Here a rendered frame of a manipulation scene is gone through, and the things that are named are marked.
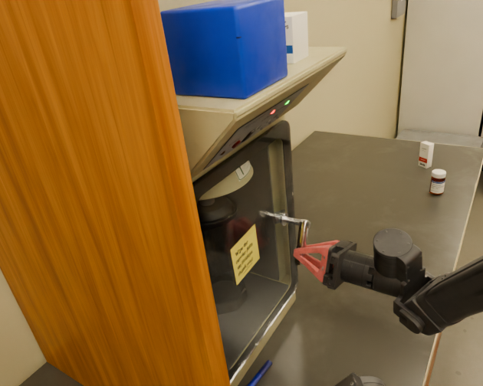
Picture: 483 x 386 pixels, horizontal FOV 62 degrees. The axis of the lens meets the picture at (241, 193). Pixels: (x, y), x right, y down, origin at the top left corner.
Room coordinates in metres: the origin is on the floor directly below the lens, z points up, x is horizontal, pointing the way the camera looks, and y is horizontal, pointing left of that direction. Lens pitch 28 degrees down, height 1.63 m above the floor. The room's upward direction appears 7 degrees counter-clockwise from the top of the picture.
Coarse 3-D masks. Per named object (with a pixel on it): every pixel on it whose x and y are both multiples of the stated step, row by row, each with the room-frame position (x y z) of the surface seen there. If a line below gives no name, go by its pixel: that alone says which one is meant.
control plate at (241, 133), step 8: (304, 88) 0.58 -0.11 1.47; (288, 96) 0.53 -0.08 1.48; (296, 96) 0.58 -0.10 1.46; (280, 104) 0.52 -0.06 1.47; (288, 104) 0.58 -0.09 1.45; (264, 112) 0.48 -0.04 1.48; (280, 112) 0.58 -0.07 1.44; (256, 120) 0.47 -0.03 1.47; (264, 120) 0.53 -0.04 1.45; (272, 120) 0.59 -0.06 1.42; (240, 128) 0.43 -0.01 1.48; (248, 128) 0.47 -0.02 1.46; (232, 136) 0.43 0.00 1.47; (240, 136) 0.47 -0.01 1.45; (232, 144) 0.47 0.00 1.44; (240, 144) 0.53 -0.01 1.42; (216, 160) 0.48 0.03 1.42
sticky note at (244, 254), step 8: (248, 232) 0.56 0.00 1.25; (240, 240) 0.54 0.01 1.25; (248, 240) 0.56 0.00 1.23; (256, 240) 0.58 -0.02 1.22; (232, 248) 0.52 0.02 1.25; (240, 248) 0.54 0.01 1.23; (248, 248) 0.56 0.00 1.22; (256, 248) 0.57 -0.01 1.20; (232, 256) 0.52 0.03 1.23; (240, 256) 0.53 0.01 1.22; (248, 256) 0.55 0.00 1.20; (256, 256) 0.57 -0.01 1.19; (240, 264) 0.53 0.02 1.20; (248, 264) 0.55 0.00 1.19; (240, 272) 0.53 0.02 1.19; (240, 280) 0.53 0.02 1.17
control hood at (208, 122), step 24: (312, 48) 0.66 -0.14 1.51; (336, 48) 0.63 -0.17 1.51; (288, 72) 0.52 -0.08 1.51; (312, 72) 0.54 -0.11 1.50; (192, 96) 0.46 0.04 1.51; (264, 96) 0.43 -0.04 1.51; (192, 120) 0.42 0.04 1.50; (216, 120) 0.40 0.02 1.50; (240, 120) 0.40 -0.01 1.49; (192, 144) 0.42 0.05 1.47; (216, 144) 0.40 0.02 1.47; (192, 168) 0.42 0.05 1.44
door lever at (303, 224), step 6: (282, 216) 0.65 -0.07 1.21; (282, 222) 0.65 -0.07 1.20; (288, 222) 0.65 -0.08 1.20; (294, 222) 0.64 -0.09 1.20; (300, 222) 0.63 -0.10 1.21; (306, 222) 0.63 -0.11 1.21; (300, 228) 0.63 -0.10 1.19; (306, 228) 0.63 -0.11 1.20; (300, 234) 0.62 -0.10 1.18; (306, 234) 0.62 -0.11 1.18; (300, 240) 0.62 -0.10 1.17; (306, 240) 0.62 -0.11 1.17; (300, 246) 0.62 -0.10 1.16; (300, 264) 0.60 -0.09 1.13
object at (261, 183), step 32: (288, 128) 0.69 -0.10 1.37; (256, 160) 0.60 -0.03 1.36; (288, 160) 0.69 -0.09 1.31; (224, 192) 0.52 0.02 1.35; (256, 192) 0.59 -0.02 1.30; (288, 192) 0.68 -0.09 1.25; (224, 224) 0.51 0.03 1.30; (256, 224) 0.58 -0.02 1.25; (288, 224) 0.67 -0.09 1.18; (224, 256) 0.50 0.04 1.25; (288, 256) 0.67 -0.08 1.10; (224, 288) 0.49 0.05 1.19; (256, 288) 0.56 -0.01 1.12; (288, 288) 0.66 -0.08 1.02; (224, 320) 0.48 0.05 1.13; (256, 320) 0.55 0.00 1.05
